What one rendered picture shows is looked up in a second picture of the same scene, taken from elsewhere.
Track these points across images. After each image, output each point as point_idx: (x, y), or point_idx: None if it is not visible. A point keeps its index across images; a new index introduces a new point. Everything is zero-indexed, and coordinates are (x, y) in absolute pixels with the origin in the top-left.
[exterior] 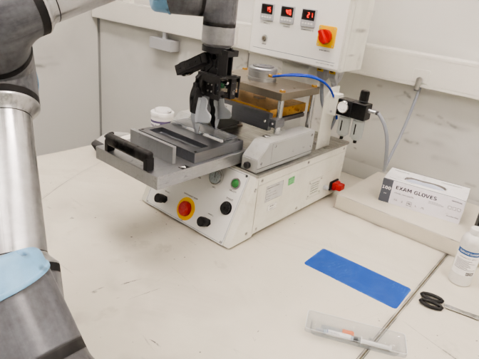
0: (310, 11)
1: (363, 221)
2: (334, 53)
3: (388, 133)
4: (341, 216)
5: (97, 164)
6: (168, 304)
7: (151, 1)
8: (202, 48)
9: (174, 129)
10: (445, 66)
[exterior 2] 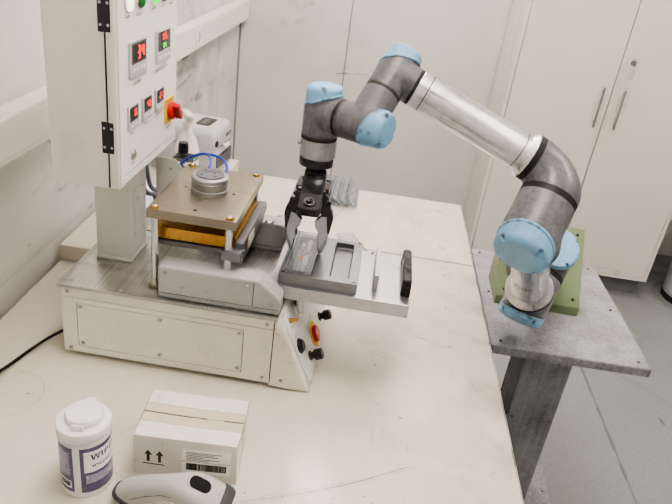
0: (161, 89)
1: None
2: (173, 123)
3: (47, 196)
4: None
5: (254, 499)
6: (415, 314)
7: (389, 139)
8: (328, 167)
9: (323, 268)
10: None
